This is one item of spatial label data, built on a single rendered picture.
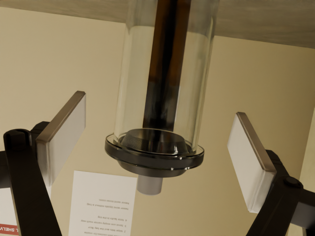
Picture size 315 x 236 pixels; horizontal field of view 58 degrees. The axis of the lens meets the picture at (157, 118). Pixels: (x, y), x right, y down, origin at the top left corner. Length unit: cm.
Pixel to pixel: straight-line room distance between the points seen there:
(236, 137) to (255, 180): 5
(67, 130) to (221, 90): 79
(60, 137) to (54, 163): 1
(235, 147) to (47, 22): 84
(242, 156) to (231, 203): 85
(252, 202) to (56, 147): 11
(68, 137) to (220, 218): 91
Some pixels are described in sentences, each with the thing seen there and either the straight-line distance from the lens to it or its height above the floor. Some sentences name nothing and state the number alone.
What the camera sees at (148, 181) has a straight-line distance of 31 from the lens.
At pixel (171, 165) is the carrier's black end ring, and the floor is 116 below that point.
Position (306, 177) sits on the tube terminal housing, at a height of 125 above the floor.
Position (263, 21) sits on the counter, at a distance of 67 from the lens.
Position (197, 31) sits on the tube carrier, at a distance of 27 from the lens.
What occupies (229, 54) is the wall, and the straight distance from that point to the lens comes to 94.
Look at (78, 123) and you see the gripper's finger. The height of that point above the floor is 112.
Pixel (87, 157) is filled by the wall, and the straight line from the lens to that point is 97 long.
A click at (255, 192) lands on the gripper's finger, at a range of 16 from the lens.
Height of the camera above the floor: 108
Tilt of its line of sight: 8 degrees up
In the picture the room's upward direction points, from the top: 173 degrees counter-clockwise
